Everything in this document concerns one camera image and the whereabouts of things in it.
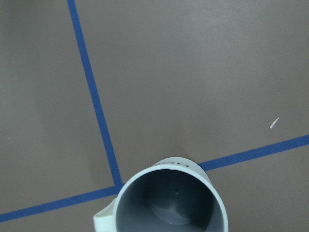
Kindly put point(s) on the pale green ceramic mug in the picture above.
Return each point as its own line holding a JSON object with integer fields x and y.
{"x": 173, "y": 195}

